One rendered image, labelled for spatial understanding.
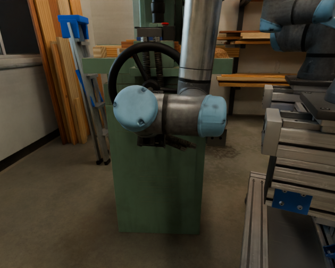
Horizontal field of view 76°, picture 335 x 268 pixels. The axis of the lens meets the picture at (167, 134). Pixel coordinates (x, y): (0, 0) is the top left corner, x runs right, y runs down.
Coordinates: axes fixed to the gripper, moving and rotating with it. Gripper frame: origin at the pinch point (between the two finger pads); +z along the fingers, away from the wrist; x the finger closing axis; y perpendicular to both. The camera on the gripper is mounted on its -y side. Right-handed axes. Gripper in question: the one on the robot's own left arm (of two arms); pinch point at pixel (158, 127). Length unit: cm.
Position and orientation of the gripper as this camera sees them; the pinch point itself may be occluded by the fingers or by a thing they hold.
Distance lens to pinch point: 70.2
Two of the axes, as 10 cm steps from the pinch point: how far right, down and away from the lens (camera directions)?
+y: -0.7, 9.9, -1.3
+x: 10.0, 0.6, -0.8
